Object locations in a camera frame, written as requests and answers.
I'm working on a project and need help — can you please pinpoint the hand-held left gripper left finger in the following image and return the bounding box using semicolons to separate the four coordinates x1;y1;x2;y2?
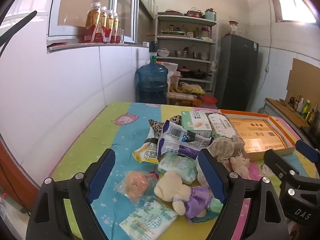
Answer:
26;148;116;240

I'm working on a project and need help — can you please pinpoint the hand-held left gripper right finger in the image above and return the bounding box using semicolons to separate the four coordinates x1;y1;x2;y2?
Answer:
197;148;288;240

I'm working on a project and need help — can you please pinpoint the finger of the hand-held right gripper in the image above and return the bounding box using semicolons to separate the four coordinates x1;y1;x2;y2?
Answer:
263;151;304;198
295;139;320;167

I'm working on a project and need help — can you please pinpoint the green pocket tissue pack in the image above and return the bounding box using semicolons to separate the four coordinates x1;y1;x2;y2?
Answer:
119;196;178;239
209;197;224;214
157;153;198;185

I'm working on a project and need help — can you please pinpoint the small beige teddy bear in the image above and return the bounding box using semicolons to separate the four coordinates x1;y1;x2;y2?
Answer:
229;156;251;179

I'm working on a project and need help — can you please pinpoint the floral fabric scrunchie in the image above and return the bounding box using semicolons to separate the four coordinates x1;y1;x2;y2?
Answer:
207;137;235;172

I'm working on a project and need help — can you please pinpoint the orange cardboard box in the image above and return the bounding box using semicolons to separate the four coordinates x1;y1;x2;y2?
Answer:
219;109;302;161

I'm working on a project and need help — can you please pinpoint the peach plush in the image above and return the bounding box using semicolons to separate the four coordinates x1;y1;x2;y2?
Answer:
114;170;160;207

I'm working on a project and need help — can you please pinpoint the cream teddy bear purple dress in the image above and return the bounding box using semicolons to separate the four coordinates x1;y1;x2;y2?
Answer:
153;171;213;223

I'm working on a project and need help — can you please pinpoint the yellow snack packet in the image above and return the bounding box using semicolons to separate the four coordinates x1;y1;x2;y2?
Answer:
132;137;160;164

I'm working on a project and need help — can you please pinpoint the leopard print scrunchie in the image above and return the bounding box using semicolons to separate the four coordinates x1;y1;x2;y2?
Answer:
148;115;182;138

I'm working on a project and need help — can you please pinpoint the row of condiment bottles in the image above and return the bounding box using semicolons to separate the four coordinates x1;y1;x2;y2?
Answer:
287;94;320;124

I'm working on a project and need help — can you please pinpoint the wooden cutting board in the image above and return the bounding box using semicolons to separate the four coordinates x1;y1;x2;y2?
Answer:
265;97;310;128

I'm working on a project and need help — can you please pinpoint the grey kitchen cabinet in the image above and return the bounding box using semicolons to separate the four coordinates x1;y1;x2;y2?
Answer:
259;97;320;143

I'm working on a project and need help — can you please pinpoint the floral tissue pack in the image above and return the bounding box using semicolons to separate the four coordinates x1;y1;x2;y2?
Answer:
205;112;245;153

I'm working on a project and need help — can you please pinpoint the green tissue box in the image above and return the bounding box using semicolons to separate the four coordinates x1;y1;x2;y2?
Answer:
180;111;213;138

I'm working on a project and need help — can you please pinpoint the red plastic basin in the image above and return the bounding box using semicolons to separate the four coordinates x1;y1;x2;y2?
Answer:
202;95;218;105

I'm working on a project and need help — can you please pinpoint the clear plastic food container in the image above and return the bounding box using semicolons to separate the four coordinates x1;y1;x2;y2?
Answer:
166;92;202;100

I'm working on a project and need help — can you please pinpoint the yellow plastic bag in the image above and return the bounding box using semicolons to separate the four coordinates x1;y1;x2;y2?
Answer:
180;82;204;96

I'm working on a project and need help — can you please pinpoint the dark grey fridge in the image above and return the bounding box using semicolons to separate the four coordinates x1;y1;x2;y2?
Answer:
214;34;260;112

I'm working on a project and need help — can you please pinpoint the black wok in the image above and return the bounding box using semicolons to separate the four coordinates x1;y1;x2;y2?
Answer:
191;70;213;79

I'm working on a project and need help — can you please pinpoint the red lidded pot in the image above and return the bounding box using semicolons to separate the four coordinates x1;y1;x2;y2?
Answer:
178;66;192;78

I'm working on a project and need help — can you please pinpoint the blue water jug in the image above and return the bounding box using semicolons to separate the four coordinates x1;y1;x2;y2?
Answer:
135;61;168;105

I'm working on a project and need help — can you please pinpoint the white sack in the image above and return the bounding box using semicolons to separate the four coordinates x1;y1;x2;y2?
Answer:
160;61;179;85

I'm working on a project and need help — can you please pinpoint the metal shelf rack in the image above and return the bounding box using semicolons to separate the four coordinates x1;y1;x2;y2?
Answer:
154;6;218;93

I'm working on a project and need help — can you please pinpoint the black water pump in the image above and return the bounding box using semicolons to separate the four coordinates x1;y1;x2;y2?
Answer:
149;41;158;63

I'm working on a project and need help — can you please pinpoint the glass jar red lid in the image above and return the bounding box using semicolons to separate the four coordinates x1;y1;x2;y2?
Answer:
225;20;243;37

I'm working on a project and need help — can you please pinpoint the small high window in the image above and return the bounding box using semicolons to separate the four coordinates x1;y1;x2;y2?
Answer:
271;0;319;23

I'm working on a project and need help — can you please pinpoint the teal enamel pot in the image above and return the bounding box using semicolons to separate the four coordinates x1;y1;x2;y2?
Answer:
204;9;217;22

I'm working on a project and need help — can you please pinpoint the red rimmed pan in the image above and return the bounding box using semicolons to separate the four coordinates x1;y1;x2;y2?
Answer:
184;7;203;17

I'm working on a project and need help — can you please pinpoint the aluminium sliding window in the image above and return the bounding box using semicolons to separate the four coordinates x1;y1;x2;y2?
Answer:
47;0;154;46

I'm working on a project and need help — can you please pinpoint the cardboard wall sheet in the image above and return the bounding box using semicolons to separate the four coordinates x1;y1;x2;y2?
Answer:
286;58;320;105

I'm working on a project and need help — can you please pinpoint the black cable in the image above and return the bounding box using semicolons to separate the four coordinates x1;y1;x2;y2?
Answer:
0;10;38;55

